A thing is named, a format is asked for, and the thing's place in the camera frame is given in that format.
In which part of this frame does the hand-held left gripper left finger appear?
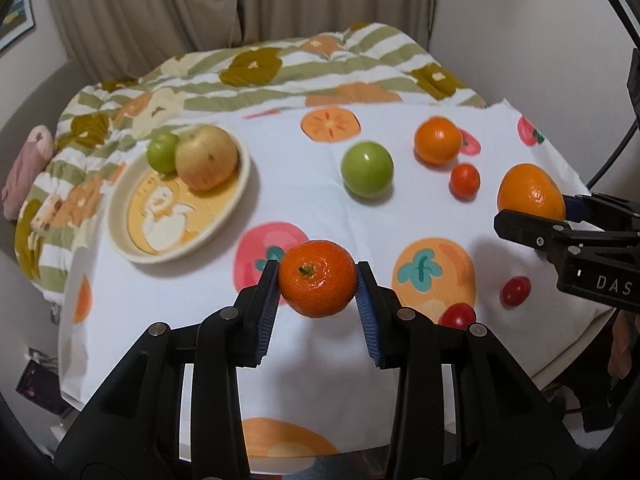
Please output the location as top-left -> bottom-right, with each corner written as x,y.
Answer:
54,259 -> 281,480

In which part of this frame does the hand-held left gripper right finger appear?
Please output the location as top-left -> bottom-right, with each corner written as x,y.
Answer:
355,260 -> 583,480

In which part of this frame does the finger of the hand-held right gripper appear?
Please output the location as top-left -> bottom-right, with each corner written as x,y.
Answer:
562,192 -> 640,235
493,209 -> 601,263

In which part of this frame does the large orange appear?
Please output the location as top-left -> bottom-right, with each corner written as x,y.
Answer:
496,163 -> 567,222

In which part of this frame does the mandarin with green stem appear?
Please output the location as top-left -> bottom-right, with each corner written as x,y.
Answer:
278,240 -> 359,319

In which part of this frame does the small reddish orange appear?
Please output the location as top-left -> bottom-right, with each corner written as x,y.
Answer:
449,163 -> 481,198

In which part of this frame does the medium round orange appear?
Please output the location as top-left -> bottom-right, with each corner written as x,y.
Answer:
413,116 -> 463,165

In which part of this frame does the cream plate with duck print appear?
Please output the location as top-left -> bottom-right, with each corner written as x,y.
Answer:
107,124 -> 251,265

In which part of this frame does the red cherry tomato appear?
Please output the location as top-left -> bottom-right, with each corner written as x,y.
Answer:
438,303 -> 476,330
500,276 -> 532,308

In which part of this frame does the dark clothing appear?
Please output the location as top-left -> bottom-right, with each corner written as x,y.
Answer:
562,307 -> 640,436

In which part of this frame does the white persimmon print cloth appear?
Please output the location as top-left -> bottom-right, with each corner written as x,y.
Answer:
57,100 -> 616,461

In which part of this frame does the large green apple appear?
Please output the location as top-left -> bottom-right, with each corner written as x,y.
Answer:
341,141 -> 394,198

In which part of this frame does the yellow-red apple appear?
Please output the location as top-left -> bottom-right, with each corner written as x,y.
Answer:
174,126 -> 239,192

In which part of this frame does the small green fruit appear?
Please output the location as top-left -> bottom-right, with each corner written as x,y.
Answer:
146,133 -> 181,173

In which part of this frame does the green striped floral blanket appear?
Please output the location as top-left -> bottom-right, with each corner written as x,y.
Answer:
14,22 -> 488,301

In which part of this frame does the black packet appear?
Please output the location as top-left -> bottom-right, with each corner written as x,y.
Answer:
15,357 -> 76,417

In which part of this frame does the pink plush toy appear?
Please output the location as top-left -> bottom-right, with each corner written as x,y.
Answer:
1,126 -> 55,222

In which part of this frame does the beige curtain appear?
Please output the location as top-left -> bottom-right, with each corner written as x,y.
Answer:
44,0 -> 436,83

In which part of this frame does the black cable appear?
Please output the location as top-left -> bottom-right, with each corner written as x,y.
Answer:
586,122 -> 640,191

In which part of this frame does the framed wall picture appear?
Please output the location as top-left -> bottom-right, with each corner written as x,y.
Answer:
0,0 -> 37,51

